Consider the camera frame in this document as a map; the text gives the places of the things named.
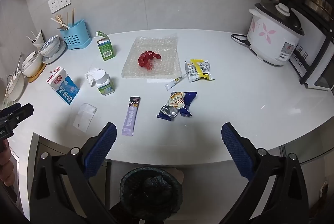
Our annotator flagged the crumpled white tissue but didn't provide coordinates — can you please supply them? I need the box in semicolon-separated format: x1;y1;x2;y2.
85;66;105;87

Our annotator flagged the white cup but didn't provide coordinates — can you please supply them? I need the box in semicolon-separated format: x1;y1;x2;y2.
26;29;45;51

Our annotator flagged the purple sachet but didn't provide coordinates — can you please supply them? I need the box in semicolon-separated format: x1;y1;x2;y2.
122;96;141;136

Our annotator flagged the blue white milk carton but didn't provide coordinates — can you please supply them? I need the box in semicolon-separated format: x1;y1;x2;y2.
46;66;79;106

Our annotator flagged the small white stick sachet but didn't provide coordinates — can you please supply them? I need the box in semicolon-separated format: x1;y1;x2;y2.
164;75;183;91

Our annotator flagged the white paper piece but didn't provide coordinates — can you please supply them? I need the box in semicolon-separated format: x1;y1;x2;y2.
72;103;98;132

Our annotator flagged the blue utensil holder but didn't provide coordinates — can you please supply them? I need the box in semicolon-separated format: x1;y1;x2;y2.
59;19;92;50

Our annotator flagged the red plastic wrapper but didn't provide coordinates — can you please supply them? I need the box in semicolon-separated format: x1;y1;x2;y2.
137;50;162;71

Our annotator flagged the blue patterned bowl stack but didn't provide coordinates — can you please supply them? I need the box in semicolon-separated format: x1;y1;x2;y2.
39;35;60;56

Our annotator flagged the blue snack wrapper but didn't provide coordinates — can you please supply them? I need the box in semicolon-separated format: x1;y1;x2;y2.
157;91;197;122

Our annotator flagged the black trash bin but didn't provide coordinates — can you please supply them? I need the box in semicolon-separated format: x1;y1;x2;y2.
120;167;183;224

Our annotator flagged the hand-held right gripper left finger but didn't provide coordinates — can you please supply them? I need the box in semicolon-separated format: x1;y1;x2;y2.
29;122;123;224

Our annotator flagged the green carton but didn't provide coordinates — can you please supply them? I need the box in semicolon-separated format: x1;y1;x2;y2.
96;31;116;62

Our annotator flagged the white vented appliance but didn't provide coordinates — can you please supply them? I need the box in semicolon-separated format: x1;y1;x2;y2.
288;31;334;92

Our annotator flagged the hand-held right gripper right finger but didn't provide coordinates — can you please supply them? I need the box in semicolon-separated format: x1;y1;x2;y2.
221;122;308;224

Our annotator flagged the yellow silver snack wrapper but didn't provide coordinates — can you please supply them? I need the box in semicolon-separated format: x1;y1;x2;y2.
184;59;215;83

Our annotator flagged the clear bubble wrap sheet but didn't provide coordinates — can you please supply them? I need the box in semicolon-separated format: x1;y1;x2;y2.
120;33;182;80

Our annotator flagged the white floral rice cooker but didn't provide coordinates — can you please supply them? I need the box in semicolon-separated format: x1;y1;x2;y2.
247;2;305;66

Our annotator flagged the steel pot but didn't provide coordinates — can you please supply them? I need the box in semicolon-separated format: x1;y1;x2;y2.
303;0;334;21

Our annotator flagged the bundle of wooden chopsticks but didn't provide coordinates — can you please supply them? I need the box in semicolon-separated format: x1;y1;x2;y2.
50;7;76;30

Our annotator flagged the black power cable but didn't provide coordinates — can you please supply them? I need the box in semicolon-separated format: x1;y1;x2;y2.
231;34;251;47

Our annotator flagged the person's left hand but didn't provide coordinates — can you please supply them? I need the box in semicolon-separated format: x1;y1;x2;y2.
0;139;15;187

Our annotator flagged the wooden coaster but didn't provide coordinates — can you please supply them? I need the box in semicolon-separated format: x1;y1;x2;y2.
28;66;47;83

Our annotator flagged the white pill bottle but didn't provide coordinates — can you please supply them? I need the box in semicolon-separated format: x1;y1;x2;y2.
93;70;115;96

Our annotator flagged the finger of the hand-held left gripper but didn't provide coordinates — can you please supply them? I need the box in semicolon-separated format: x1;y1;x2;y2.
10;103;34;123
0;102;22;122

